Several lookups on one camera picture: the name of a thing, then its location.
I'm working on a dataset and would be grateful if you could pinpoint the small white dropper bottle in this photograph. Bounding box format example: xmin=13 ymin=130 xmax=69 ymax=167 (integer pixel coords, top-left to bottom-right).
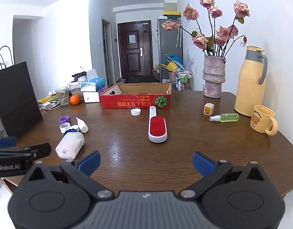
xmin=76 ymin=117 xmax=89 ymax=133

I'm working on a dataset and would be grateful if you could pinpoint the yellow watering can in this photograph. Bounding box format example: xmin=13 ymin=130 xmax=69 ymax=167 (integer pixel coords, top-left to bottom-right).
xmin=160 ymin=62 xmax=177 ymax=72

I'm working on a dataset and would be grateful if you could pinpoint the white charger with cable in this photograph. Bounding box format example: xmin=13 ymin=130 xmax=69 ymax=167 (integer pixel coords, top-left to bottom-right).
xmin=38 ymin=100 xmax=61 ymax=110

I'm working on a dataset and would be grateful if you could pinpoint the yellow thermos jug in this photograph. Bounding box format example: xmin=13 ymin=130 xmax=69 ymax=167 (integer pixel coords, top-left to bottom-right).
xmin=234 ymin=46 xmax=268 ymax=117

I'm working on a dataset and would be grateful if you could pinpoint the yellow bear mug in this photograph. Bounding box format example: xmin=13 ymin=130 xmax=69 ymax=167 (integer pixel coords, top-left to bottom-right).
xmin=250 ymin=105 xmax=279 ymax=135

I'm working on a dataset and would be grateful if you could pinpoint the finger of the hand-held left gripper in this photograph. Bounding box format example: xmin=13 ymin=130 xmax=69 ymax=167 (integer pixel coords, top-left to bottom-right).
xmin=0 ymin=143 xmax=52 ymax=160
xmin=0 ymin=137 xmax=17 ymax=149

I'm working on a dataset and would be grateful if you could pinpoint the black paper bag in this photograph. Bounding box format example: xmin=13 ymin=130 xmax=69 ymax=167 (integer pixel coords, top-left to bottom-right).
xmin=0 ymin=46 xmax=43 ymax=140

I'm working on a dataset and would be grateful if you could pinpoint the clear food container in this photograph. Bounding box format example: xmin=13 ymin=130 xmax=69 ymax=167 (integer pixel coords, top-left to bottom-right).
xmin=68 ymin=81 xmax=84 ymax=101

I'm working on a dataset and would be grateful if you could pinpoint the clear drinking glass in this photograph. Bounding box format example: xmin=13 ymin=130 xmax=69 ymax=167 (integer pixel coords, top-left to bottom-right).
xmin=55 ymin=86 xmax=70 ymax=106

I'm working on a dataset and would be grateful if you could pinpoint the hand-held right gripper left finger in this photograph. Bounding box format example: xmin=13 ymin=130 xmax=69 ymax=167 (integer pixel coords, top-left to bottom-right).
xmin=24 ymin=151 xmax=114 ymax=201

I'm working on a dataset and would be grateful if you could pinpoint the yellow black box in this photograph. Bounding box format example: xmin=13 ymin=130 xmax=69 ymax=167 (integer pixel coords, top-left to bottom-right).
xmin=163 ymin=11 xmax=181 ymax=19

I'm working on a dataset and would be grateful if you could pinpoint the white plastic bottle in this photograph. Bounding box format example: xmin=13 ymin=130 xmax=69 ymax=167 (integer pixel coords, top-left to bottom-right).
xmin=55 ymin=132 xmax=85 ymax=160

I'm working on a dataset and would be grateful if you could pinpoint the metal rolling cart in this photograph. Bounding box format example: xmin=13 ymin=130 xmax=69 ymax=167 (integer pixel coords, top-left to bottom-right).
xmin=175 ymin=68 xmax=193 ymax=91

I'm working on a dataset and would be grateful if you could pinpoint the blue white small container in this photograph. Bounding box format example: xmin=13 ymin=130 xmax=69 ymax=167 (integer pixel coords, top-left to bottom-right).
xmin=66 ymin=125 xmax=80 ymax=136

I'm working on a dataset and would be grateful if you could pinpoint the red cardboard box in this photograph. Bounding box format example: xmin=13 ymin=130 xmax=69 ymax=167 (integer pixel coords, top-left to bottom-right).
xmin=99 ymin=83 xmax=172 ymax=110

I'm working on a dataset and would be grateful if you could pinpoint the dark brown entrance door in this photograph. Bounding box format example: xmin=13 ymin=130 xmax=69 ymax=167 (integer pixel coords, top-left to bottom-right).
xmin=117 ymin=21 xmax=154 ymax=80

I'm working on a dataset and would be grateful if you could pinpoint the bunch of dried pink roses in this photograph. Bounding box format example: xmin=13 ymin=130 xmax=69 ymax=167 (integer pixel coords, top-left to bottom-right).
xmin=162 ymin=0 xmax=250 ymax=58

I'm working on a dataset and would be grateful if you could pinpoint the red white lint brush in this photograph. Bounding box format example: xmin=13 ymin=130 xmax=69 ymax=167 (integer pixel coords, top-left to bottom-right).
xmin=148 ymin=106 xmax=168 ymax=144

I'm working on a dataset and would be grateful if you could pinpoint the blue tissue pack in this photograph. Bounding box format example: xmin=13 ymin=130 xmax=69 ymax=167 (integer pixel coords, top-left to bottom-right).
xmin=81 ymin=69 xmax=106 ymax=92

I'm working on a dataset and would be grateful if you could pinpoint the white purple tissue pack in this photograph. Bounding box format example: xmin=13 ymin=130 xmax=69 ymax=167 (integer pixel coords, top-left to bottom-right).
xmin=83 ymin=88 xmax=106 ymax=103

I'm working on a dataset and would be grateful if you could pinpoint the purple dried grass bunch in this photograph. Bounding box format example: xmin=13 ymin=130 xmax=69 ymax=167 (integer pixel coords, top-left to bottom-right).
xmin=186 ymin=49 xmax=195 ymax=70

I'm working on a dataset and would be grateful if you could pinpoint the yellow green packet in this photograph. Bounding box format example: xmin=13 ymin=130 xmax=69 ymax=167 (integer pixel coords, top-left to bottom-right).
xmin=38 ymin=95 xmax=59 ymax=103

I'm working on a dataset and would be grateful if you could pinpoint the black floor bag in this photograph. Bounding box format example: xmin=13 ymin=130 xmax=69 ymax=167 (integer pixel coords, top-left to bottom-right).
xmin=125 ymin=75 xmax=159 ymax=84

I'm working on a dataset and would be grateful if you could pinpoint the pink ceramic vase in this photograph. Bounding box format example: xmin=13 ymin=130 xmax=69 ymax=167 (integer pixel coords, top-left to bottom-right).
xmin=202 ymin=55 xmax=226 ymax=99

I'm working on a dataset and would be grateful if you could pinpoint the side doorway frame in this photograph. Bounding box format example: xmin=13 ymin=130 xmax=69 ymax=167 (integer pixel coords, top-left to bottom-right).
xmin=101 ymin=17 xmax=112 ymax=86

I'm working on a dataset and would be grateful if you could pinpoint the blue plastic rack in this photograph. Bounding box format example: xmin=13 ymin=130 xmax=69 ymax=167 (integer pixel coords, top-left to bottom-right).
xmin=164 ymin=54 xmax=185 ymax=68

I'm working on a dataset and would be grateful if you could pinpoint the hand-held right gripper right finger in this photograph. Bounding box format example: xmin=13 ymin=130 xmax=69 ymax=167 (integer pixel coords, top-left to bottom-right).
xmin=180 ymin=151 xmax=270 ymax=201

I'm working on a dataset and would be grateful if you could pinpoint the green spray bottle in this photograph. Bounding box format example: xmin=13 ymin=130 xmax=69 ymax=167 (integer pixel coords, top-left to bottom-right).
xmin=209 ymin=113 xmax=239 ymax=123

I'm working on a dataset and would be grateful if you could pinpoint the grey refrigerator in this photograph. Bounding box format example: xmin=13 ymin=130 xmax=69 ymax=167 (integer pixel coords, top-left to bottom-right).
xmin=157 ymin=15 xmax=184 ymax=80

